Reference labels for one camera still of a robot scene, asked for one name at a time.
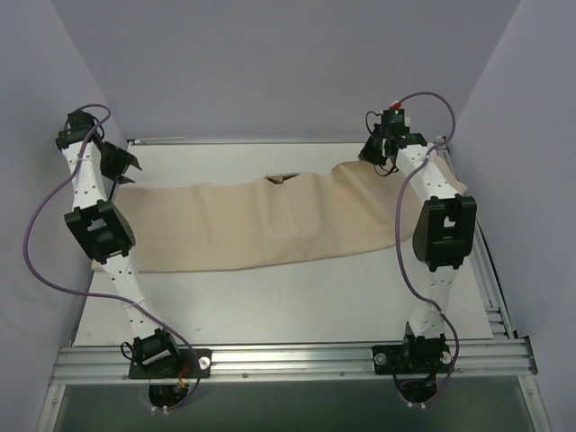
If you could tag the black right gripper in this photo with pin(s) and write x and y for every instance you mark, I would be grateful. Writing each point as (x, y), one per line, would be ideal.
(373, 148)

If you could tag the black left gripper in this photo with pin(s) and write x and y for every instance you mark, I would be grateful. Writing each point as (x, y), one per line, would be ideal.
(113, 159)

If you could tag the beige cloth wrap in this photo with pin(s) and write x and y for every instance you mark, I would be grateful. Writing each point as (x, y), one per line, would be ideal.
(208, 227)

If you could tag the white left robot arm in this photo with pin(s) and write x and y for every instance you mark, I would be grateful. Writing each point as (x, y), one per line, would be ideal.
(106, 236)

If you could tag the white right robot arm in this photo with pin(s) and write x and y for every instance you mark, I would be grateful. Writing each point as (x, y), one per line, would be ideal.
(443, 235)

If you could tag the metal instrument tray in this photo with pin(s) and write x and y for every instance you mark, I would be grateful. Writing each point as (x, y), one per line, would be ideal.
(281, 178)

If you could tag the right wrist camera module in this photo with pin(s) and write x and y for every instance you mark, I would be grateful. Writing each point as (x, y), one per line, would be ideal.
(394, 121)

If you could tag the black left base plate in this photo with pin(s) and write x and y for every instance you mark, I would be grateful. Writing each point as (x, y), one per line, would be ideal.
(174, 367)

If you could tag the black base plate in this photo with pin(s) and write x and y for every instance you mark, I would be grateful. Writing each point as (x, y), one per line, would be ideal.
(174, 367)
(400, 360)

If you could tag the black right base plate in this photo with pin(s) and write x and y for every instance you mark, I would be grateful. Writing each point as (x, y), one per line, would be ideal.
(400, 360)

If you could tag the aluminium mounting rail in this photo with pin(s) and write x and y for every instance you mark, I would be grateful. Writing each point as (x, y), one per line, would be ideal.
(291, 363)

